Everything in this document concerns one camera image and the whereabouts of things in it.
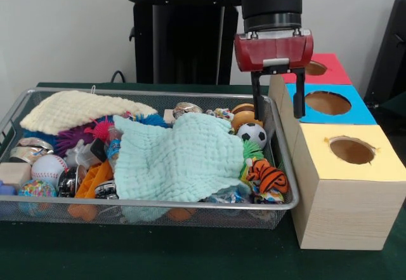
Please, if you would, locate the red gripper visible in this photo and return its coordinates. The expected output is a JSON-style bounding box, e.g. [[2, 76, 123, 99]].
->
[[234, 30, 315, 123]]

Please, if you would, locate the orange tiger striped toy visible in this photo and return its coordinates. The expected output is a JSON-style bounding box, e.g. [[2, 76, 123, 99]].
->
[[246, 159, 289, 195]]

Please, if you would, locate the wooden box with three holes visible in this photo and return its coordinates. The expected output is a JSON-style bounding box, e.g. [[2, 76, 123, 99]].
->
[[268, 52, 406, 251]]

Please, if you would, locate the clear mesh bin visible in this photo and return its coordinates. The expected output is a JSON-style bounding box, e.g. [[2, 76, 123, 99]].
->
[[0, 88, 299, 230]]

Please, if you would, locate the small soccer ball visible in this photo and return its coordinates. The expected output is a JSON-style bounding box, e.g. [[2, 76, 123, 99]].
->
[[237, 123, 268, 150]]

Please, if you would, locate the green spiky ball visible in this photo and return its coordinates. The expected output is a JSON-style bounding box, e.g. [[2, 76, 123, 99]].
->
[[241, 140, 264, 163]]

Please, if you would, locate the colourful crinkled packet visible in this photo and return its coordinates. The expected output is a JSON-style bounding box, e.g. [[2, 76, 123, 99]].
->
[[251, 188, 285, 204]]

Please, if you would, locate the mint green cloth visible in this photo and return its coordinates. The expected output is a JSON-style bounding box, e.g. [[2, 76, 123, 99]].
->
[[112, 112, 245, 203]]

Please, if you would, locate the cream yellow cloth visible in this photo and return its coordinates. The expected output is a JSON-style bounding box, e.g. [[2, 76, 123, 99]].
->
[[18, 90, 157, 135]]

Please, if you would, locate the orange plastic toy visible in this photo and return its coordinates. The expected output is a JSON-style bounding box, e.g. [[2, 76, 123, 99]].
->
[[67, 161, 114, 221]]

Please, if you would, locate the white baseball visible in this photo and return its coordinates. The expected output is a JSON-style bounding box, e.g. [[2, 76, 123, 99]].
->
[[30, 154, 67, 185]]

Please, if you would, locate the colourful speckled ball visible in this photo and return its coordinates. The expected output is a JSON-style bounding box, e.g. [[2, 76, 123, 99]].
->
[[17, 178, 56, 214]]

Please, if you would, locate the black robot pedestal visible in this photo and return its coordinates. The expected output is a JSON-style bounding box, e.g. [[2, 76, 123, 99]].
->
[[123, 0, 245, 84]]

